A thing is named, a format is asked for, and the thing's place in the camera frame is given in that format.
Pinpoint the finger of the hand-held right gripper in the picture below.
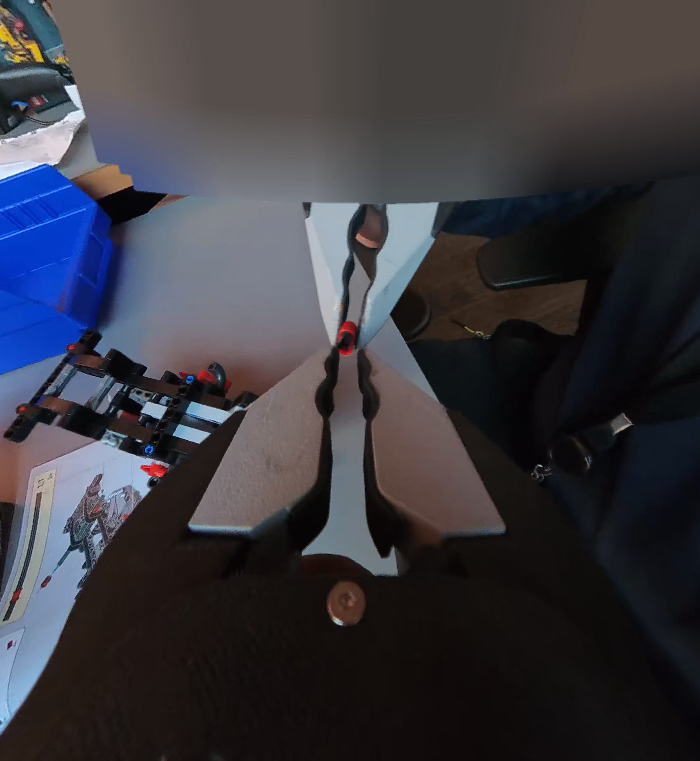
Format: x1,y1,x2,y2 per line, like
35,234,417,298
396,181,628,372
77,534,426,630
355,202,441,352
304,202,360,347

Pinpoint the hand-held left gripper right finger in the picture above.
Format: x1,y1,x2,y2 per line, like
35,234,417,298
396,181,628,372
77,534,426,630
357,348,506,560

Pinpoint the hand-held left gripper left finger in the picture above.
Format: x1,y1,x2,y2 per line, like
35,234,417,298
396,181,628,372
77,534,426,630
188,344,340,556

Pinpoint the black grey lego truck model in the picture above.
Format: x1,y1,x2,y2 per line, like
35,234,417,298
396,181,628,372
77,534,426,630
3,330,261,485

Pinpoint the person's right hand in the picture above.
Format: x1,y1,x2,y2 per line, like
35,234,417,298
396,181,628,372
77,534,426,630
355,205,386,247

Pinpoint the black office chair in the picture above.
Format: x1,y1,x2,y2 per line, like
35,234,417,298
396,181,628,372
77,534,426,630
394,235,589,341

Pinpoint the open instruction booklet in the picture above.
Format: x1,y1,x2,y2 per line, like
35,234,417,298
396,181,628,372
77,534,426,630
0,443,172,753

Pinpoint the wooden edged table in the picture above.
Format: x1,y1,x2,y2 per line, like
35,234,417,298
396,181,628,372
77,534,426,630
71,165,187,226

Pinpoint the blue plastic bin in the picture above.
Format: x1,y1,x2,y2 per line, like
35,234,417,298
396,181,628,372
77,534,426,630
0,164,119,387

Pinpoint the white crumpled paper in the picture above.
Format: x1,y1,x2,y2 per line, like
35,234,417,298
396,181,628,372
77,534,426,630
0,110,89,173

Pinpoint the yellow black printed box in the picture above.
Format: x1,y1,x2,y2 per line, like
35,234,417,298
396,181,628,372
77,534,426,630
0,0,71,67

